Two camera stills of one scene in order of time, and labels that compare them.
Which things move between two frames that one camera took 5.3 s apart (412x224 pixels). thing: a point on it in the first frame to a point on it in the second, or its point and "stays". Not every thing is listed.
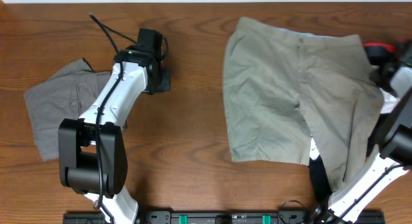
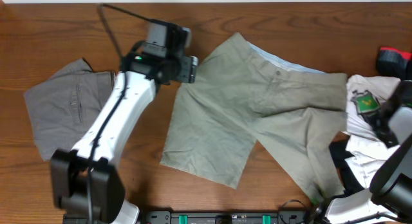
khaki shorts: x=282 y=89 to x=240 y=93
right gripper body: x=385 y=64 to x=393 y=135
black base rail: x=228 y=217 stays
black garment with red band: x=381 y=57 to x=393 y=64
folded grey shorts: x=67 y=95 stays
